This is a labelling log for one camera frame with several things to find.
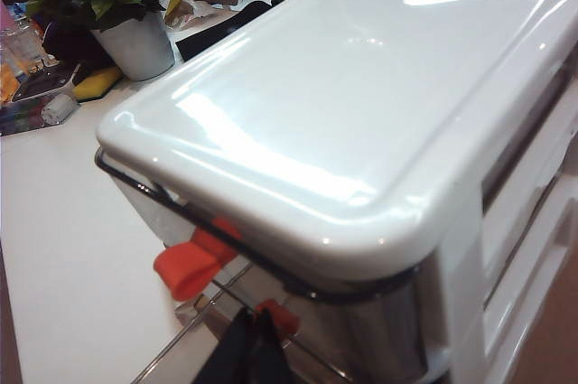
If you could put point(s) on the white plastic drawer cabinet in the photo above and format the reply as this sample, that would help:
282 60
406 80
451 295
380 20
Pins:
338 108

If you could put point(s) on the white-framed black stand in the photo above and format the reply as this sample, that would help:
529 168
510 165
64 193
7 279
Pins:
40 83

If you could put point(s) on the yellow sponge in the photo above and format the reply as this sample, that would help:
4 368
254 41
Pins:
95 83

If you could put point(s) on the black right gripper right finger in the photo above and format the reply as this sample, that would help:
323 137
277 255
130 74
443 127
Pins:
271 357

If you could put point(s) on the green plant in white pot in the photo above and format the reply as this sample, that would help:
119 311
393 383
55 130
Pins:
135 49

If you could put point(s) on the dark colourful box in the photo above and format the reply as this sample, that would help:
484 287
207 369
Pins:
18 119

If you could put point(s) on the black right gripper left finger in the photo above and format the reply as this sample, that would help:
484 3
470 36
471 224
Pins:
239 357

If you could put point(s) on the clear plastic bag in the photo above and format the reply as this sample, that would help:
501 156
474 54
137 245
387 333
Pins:
194 9

